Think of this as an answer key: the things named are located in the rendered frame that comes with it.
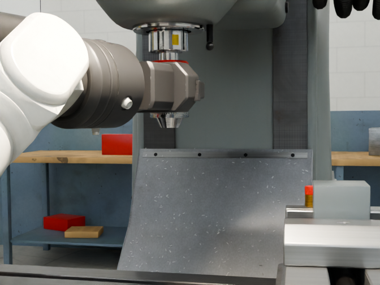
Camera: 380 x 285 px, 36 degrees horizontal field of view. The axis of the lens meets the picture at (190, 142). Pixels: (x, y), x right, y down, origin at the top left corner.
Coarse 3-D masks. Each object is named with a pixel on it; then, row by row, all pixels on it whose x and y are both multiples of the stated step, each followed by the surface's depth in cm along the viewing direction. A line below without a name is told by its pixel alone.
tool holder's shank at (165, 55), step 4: (156, 52) 70; (160, 52) 70; (164, 52) 70; (168, 52) 70; (172, 52) 70; (176, 52) 70; (180, 52) 70; (160, 56) 70; (164, 56) 70; (168, 56) 70; (172, 56) 70; (176, 56) 70
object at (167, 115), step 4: (188, 112) 71; (152, 116) 70; (156, 116) 70; (160, 116) 69; (164, 116) 69; (168, 116) 69; (172, 116) 69; (176, 116) 69; (180, 116) 69; (184, 116) 70; (188, 116) 71
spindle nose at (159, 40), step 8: (152, 32) 69; (160, 32) 69; (168, 32) 68; (176, 32) 69; (184, 32) 69; (152, 40) 69; (160, 40) 69; (168, 40) 68; (184, 40) 69; (152, 48) 69; (160, 48) 69; (168, 48) 69; (176, 48) 69; (184, 48) 69
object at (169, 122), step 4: (160, 120) 70; (164, 120) 70; (168, 120) 70; (172, 120) 70; (176, 120) 70; (180, 120) 71; (160, 124) 71; (164, 124) 70; (168, 124) 70; (172, 124) 70; (176, 124) 70
